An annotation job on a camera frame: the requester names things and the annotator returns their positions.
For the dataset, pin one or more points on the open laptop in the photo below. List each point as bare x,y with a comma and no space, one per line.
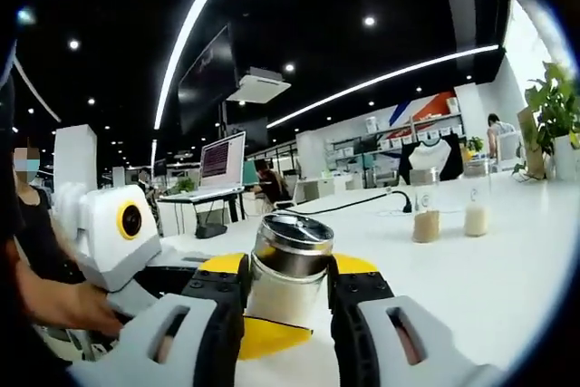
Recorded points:
222,160

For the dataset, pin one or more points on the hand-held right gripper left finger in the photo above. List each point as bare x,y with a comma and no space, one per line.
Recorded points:
199,337

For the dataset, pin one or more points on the white plant pot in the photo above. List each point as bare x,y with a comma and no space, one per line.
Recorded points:
566,158

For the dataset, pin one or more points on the short seasoning bottle cream granules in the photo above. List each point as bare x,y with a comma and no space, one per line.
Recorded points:
285,287

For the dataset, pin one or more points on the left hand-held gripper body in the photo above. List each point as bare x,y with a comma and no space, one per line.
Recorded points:
104,242

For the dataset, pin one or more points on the tall seasoning bottle brown powder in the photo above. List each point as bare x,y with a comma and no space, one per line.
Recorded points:
426,226

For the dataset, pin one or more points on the curved ceiling light strip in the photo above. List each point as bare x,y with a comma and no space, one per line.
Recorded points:
385,80

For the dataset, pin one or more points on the brown paper bag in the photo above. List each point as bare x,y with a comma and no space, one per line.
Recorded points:
531,142

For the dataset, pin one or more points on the group of ceiling spotlights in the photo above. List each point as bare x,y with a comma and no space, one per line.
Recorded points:
369,21

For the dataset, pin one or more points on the standing desk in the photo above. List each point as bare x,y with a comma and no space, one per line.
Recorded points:
204,200

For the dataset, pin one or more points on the white pillar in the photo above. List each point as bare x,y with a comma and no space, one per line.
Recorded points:
74,156

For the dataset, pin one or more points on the black pouch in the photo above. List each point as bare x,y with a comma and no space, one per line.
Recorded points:
210,231

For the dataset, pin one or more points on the tall seasoning bottle white grains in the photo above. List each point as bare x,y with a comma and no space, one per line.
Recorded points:
477,221

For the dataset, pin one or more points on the green leafy plant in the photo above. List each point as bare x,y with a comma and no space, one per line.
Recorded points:
555,101

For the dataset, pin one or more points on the black hanging screen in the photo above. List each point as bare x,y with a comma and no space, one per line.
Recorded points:
208,79

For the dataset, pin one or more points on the straight ceiling light strip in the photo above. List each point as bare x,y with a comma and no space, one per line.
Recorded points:
190,29

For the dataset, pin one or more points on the white office chair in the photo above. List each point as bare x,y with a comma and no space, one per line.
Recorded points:
509,151

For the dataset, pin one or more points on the small green plant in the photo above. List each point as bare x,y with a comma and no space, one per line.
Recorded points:
186,185
475,144

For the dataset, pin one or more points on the person's left hand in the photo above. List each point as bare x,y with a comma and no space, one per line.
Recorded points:
90,310

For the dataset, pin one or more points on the ceiling air conditioner unit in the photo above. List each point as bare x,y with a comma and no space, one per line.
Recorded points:
258,85

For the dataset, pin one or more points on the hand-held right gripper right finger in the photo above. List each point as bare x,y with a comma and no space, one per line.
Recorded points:
362,341

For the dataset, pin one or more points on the black power plug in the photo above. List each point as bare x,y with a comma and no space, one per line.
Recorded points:
404,203

